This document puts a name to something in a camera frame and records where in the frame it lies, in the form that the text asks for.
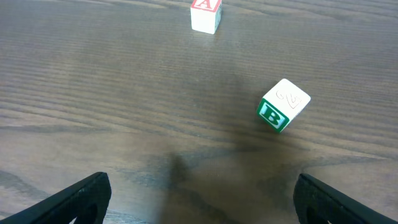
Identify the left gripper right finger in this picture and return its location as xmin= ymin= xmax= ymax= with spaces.
xmin=293 ymin=173 xmax=397 ymax=224

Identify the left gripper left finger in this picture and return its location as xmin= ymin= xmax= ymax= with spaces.
xmin=1 ymin=172 xmax=111 ymax=224

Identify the red letter A block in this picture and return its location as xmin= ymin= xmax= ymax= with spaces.
xmin=190 ymin=0 xmax=222 ymax=34

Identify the white block green B side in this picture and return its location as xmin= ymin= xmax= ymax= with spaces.
xmin=256 ymin=78 xmax=311 ymax=133

